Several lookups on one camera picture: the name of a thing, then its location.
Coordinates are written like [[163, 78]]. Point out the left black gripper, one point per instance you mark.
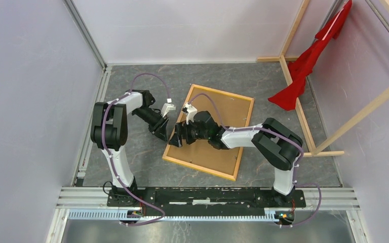
[[159, 128]]

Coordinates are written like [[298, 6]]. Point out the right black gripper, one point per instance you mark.
[[182, 132]]

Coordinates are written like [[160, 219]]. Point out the yellow wooden picture frame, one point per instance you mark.
[[241, 151]]

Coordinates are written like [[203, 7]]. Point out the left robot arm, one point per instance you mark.
[[109, 131]]

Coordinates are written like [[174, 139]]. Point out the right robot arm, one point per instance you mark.
[[281, 147]]

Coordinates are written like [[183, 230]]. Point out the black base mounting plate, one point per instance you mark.
[[205, 201]]

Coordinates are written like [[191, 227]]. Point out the red cloth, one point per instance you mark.
[[304, 64]]

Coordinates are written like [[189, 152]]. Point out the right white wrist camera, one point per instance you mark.
[[190, 111]]

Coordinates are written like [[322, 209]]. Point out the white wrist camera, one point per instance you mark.
[[190, 111], [167, 107]]

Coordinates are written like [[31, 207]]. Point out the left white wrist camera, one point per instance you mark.
[[167, 107]]

